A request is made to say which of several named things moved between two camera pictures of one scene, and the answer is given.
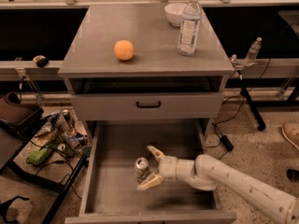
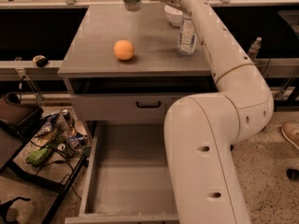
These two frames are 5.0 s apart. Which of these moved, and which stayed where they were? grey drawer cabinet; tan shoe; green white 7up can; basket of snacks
Moved: green white 7up can
Stayed: tan shoe; grey drawer cabinet; basket of snacks
